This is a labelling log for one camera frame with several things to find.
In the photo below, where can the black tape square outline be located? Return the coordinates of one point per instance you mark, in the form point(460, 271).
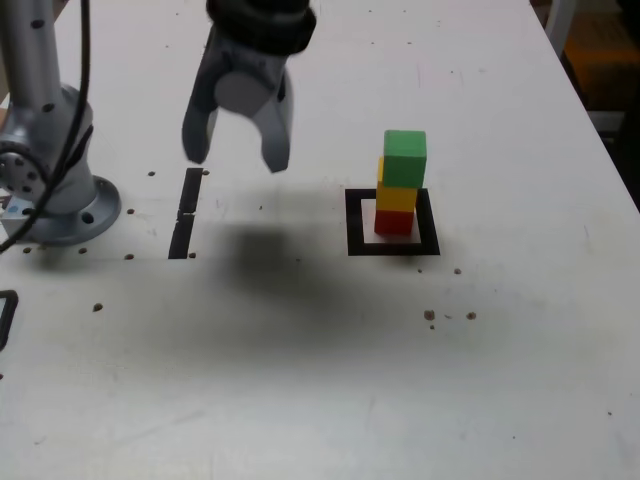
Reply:
point(390, 249)

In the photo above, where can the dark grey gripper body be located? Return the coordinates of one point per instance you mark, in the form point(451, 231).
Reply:
point(250, 57)

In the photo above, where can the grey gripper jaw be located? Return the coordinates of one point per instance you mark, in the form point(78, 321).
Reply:
point(245, 95)

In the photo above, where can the white post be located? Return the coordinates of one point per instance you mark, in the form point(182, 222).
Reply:
point(560, 25)

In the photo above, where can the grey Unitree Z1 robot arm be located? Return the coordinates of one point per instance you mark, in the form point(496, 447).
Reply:
point(35, 100)

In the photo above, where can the yellow cube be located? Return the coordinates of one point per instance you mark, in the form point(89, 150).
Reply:
point(395, 197)

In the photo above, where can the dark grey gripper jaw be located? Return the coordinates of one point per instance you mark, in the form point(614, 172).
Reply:
point(197, 125)

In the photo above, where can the small grey box, blue sticker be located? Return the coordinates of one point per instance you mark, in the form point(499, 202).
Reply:
point(10, 220)

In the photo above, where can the black tape strip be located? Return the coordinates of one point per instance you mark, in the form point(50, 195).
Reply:
point(186, 215)

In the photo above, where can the green cube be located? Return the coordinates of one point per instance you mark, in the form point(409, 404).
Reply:
point(405, 160)

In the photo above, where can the red cube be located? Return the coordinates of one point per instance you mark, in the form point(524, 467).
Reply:
point(394, 222)

